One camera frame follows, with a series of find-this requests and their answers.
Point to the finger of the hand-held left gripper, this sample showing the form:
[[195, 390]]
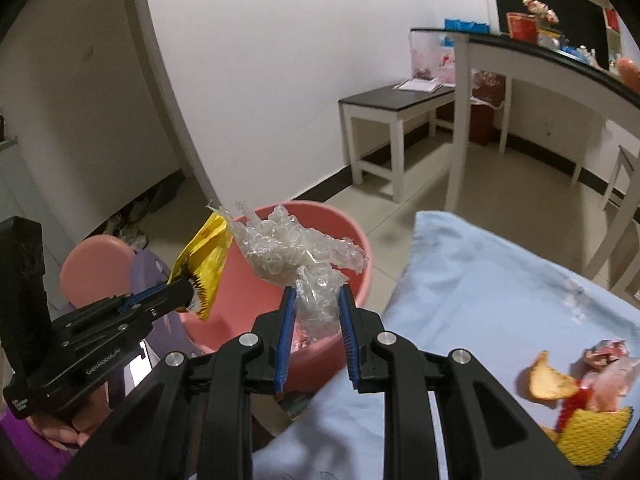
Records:
[[172, 297], [145, 296]]

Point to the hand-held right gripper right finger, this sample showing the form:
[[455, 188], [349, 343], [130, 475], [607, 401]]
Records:
[[348, 345]]

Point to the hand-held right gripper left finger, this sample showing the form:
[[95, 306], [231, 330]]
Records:
[[286, 340]]

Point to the yellow snack wrapper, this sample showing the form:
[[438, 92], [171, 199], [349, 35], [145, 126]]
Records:
[[207, 255]]

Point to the pink plastic bucket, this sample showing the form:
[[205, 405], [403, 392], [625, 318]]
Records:
[[240, 305]]

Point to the clear plastic wrap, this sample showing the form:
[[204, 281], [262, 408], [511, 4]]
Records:
[[290, 250]]

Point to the red foam net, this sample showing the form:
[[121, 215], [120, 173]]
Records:
[[572, 407]]

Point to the pink plastic stool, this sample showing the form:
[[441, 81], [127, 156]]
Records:
[[95, 265]]

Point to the pile of shoes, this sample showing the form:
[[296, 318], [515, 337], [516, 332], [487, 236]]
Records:
[[137, 215]]

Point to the light blue blanket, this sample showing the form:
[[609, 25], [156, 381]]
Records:
[[475, 300]]

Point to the orange peel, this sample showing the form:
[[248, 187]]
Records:
[[547, 382]]

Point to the white bench with black top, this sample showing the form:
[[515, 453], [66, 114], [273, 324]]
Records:
[[380, 100]]

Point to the red white crumpled wrapper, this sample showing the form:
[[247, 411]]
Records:
[[605, 352]]

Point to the yellow foam net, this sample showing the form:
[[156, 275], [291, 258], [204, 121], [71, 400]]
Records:
[[592, 435]]

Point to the pink plastic wrapper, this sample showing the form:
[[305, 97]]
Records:
[[612, 387]]

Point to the white paper sheet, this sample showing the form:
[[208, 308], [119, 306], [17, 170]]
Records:
[[417, 86]]

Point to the clear plastic bag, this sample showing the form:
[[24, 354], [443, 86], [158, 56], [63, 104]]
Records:
[[430, 55]]

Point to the white table with black top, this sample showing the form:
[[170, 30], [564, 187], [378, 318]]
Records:
[[500, 55]]

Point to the red gift box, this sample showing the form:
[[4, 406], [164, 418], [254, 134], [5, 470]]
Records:
[[520, 27]]

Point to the small blue toy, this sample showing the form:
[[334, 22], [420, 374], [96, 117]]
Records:
[[582, 56]]

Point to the orange round ornament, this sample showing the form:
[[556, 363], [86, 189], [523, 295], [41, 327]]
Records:
[[629, 72]]

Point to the black television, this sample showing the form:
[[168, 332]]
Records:
[[575, 15]]

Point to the cream wall shelf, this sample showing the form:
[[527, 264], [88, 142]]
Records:
[[614, 22]]

